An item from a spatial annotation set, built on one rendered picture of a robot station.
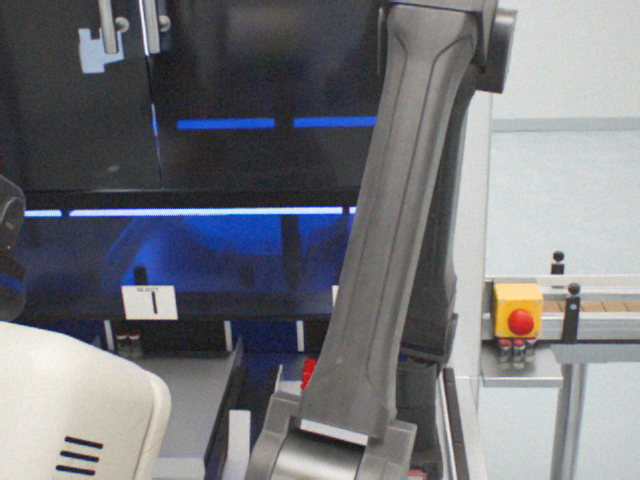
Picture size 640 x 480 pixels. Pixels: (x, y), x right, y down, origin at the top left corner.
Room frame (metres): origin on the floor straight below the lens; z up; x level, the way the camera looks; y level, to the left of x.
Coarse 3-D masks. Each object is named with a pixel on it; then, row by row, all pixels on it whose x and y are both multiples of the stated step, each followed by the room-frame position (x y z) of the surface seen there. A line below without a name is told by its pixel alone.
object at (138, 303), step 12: (132, 288) 1.18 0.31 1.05; (144, 288) 1.18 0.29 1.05; (156, 288) 1.18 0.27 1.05; (168, 288) 1.18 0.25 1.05; (132, 300) 1.18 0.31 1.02; (144, 300) 1.18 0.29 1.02; (156, 300) 1.18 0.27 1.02; (168, 300) 1.18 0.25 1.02; (132, 312) 1.18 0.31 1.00; (144, 312) 1.18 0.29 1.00; (168, 312) 1.18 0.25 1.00
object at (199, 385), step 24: (96, 336) 1.26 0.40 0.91; (240, 336) 1.24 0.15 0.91; (144, 360) 1.23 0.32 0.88; (168, 360) 1.23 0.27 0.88; (192, 360) 1.22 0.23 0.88; (216, 360) 1.22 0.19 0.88; (168, 384) 1.15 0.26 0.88; (192, 384) 1.15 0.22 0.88; (216, 384) 1.15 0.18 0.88; (192, 408) 1.08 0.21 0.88; (216, 408) 1.03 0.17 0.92; (168, 432) 1.02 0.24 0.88; (192, 432) 1.02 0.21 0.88; (216, 432) 1.00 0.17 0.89; (168, 456) 0.92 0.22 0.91; (192, 456) 0.96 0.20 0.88
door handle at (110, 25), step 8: (104, 0) 1.12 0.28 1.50; (104, 8) 1.12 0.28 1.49; (112, 8) 1.13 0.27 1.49; (104, 16) 1.12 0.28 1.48; (112, 16) 1.12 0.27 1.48; (104, 24) 1.12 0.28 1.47; (112, 24) 1.12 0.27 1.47; (120, 24) 1.17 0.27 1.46; (128, 24) 1.19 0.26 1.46; (104, 32) 1.12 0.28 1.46; (112, 32) 1.12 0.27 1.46; (104, 40) 1.12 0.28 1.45; (112, 40) 1.12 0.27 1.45; (104, 48) 1.12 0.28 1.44; (112, 48) 1.12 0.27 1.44
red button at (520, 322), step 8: (512, 312) 1.12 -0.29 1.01; (520, 312) 1.11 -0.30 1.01; (528, 312) 1.11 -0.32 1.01; (512, 320) 1.10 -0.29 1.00; (520, 320) 1.10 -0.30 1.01; (528, 320) 1.10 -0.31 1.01; (512, 328) 1.10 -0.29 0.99; (520, 328) 1.10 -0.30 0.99; (528, 328) 1.10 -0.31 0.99; (520, 336) 1.10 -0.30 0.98
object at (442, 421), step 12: (276, 384) 1.09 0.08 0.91; (288, 384) 1.14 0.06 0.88; (300, 384) 1.14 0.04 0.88; (444, 396) 1.04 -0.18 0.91; (444, 408) 1.01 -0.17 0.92; (444, 420) 0.99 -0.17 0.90; (324, 432) 1.00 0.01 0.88; (336, 432) 1.00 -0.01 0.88; (348, 432) 1.00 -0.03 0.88; (444, 432) 0.99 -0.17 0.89; (444, 444) 0.96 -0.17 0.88; (444, 456) 0.94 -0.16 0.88; (444, 468) 0.91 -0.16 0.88
